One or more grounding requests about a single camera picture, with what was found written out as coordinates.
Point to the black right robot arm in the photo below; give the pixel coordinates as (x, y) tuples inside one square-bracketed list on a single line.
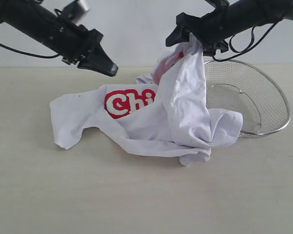
[(228, 20)]

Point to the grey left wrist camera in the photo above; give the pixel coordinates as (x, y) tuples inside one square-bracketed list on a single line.
[(75, 11)]

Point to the white t-shirt red logo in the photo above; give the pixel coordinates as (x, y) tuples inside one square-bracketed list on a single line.
[(164, 113)]

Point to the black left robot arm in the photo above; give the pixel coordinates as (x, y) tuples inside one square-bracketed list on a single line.
[(60, 32)]

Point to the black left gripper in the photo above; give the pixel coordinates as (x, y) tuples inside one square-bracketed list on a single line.
[(88, 45)]

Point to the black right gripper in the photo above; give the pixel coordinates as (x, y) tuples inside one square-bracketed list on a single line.
[(206, 29)]

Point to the metal wire mesh basket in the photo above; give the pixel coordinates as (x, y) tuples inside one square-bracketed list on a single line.
[(238, 86)]

